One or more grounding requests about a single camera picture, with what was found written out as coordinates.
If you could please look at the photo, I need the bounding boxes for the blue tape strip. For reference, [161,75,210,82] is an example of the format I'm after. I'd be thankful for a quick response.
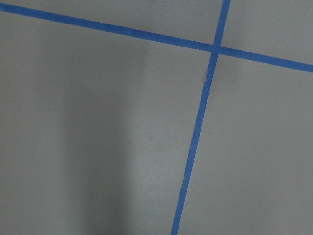
[0,3,313,73]

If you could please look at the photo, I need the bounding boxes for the blue tape strip crossing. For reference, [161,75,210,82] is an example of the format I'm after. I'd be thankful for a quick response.
[170,0,231,235]

